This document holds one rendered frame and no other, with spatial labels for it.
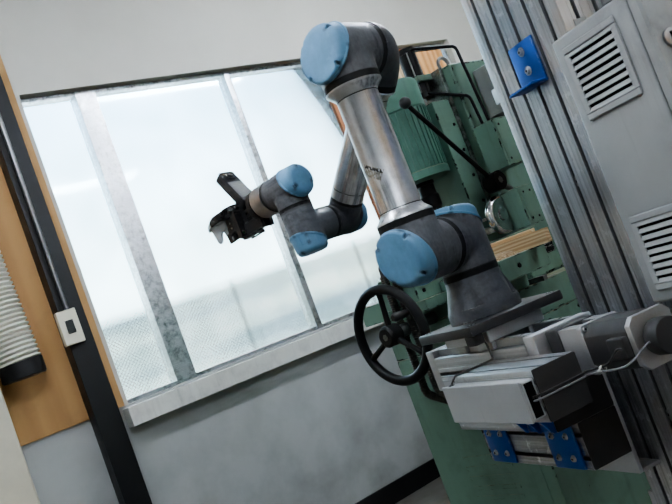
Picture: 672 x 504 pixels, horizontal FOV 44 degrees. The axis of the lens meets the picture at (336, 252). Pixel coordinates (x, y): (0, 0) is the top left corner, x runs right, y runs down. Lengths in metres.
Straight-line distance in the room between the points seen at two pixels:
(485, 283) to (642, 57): 0.56
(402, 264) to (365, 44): 0.43
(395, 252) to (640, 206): 0.44
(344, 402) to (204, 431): 0.70
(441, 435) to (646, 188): 1.35
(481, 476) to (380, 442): 1.44
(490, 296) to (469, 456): 0.94
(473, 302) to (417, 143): 0.90
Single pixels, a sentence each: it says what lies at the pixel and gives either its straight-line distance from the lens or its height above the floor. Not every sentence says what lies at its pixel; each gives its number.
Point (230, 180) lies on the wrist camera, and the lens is 1.94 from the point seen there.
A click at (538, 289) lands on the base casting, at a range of 2.41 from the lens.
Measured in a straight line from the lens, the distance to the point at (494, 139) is 2.55.
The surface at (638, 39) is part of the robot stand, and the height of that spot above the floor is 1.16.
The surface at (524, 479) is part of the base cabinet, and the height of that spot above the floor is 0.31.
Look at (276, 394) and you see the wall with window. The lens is 3.61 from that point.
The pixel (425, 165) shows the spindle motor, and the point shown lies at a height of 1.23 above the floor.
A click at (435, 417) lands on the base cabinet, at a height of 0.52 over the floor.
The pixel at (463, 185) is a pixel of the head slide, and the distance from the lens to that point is 2.54.
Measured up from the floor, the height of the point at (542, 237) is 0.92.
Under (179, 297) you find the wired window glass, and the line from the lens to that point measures 3.55.
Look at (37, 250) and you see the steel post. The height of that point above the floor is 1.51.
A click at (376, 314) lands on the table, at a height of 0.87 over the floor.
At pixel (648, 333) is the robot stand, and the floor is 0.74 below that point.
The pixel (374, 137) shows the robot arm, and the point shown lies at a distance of 1.58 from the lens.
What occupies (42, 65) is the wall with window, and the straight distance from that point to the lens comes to 3.62.
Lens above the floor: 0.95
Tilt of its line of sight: 3 degrees up
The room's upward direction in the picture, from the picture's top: 21 degrees counter-clockwise
